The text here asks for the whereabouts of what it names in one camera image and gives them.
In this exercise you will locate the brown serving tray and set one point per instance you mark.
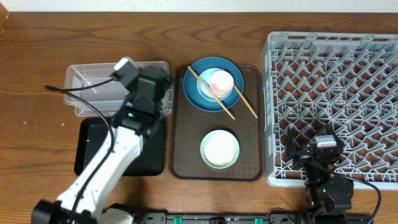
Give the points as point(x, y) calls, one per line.
point(191, 125)

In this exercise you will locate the pink plastic cup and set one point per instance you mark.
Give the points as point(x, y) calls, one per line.
point(221, 83)

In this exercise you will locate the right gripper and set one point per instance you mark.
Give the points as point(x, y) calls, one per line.
point(291, 150)

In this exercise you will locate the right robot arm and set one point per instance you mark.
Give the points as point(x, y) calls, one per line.
point(330, 195)

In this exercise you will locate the mint green bowl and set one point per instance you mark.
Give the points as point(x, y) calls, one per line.
point(236, 153)

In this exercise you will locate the black plastic tray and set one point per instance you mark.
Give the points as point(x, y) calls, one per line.
point(93, 132)

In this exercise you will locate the grey dishwasher rack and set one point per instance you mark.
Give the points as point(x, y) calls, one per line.
point(347, 81)

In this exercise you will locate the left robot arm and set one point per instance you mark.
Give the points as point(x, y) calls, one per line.
point(137, 120)

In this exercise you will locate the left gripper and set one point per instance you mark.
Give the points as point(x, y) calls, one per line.
point(166, 83)

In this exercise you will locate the white rice grains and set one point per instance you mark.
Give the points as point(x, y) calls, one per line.
point(218, 148)

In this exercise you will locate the clear plastic waste bin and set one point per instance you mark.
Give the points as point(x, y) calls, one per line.
point(91, 90)

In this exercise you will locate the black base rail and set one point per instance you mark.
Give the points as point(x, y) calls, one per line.
point(275, 217)

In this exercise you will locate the dark blue plate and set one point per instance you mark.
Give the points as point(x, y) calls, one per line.
point(190, 83)

